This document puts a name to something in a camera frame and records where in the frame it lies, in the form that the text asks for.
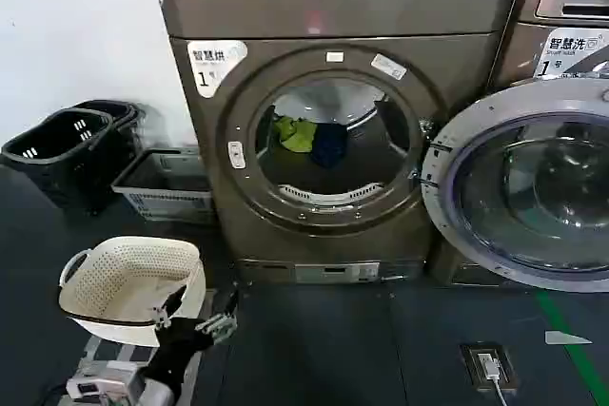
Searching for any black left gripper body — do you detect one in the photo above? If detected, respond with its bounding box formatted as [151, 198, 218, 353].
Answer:
[141, 316, 214, 382]

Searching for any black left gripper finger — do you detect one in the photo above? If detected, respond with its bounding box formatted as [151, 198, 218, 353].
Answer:
[152, 287, 187, 329]
[195, 287, 241, 345]

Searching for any white perforated laundry basket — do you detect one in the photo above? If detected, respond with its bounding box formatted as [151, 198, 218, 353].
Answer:
[57, 235, 207, 348]

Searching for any grey plastic crate basket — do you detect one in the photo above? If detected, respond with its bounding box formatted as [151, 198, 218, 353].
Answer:
[109, 146, 218, 225]

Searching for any black plastic laundry basket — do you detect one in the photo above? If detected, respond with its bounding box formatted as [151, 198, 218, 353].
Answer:
[0, 108, 116, 211]
[70, 99, 145, 153]

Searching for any green garment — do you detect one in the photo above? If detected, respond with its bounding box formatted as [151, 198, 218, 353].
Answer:
[271, 114, 318, 155]

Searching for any dark blue garment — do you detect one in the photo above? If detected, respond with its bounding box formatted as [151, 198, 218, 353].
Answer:
[309, 122, 349, 170]

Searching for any metal floor power outlet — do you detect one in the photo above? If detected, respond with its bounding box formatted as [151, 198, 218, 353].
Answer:
[460, 341, 518, 386]

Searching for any white power plug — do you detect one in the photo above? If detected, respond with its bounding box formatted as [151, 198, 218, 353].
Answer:
[477, 352, 501, 381]

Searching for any round glass dryer door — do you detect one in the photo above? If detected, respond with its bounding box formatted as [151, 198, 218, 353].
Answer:
[421, 89, 609, 294]

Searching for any grey-brown front-load dryer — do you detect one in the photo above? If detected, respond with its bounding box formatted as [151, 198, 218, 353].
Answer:
[150, 0, 524, 286]

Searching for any grey floor marker piece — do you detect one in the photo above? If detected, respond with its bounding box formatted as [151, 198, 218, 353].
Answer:
[544, 329, 594, 346]

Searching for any green floor tape strip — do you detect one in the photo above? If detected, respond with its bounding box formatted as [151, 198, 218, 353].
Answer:
[532, 289, 609, 405]

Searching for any grey-brown washer with label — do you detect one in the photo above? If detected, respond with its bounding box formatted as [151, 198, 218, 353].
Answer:
[427, 0, 609, 289]

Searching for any white power cable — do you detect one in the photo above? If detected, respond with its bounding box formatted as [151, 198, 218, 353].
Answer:
[489, 375, 514, 406]

